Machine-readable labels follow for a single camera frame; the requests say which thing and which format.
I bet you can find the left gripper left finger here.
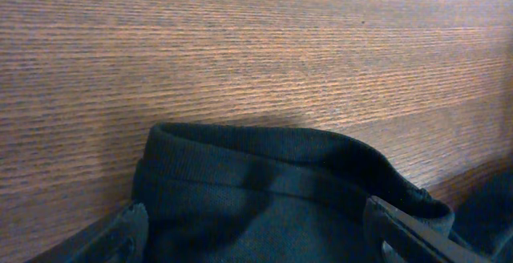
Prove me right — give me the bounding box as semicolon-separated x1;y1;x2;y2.
26;202;149;263

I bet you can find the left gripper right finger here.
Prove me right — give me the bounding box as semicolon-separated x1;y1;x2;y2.
363;196;490;263

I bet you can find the black t-shirt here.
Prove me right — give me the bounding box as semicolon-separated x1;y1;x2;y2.
132;123;512;262

